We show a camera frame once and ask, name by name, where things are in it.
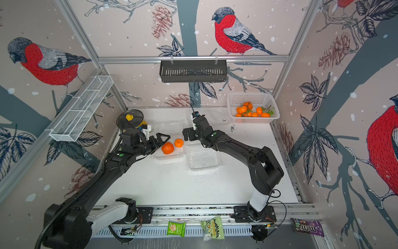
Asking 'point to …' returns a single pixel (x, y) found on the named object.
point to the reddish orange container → (249, 105)
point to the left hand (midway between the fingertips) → (168, 137)
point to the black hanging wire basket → (171, 70)
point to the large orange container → (167, 148)
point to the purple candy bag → (308, 226)
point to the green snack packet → (176, 228)
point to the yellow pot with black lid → (130, 119)
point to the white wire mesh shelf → (68, 128)
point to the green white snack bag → (213, 229)
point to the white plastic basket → (253, 108)
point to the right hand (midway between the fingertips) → (190, 129)
